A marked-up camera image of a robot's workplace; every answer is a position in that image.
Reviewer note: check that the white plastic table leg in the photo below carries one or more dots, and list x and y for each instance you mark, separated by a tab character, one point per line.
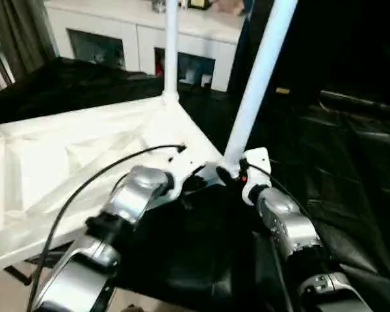
260	71
171	48

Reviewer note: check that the white plastic table top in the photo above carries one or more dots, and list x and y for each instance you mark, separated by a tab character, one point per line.
68	139

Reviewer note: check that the black table mat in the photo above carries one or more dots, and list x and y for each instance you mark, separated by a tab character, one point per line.
328	162

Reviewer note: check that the long dark metal rod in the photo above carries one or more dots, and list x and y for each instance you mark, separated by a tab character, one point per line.
360	100

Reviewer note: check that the black work table leg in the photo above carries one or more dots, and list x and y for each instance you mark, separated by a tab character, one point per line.
19	276

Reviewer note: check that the white cabinet with glass doors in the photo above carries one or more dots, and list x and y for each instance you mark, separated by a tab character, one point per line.
100	18

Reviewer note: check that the grey curtain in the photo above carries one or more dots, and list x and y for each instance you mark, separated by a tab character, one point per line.
22	32

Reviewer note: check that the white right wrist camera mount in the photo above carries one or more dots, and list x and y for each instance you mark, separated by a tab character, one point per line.
258	159

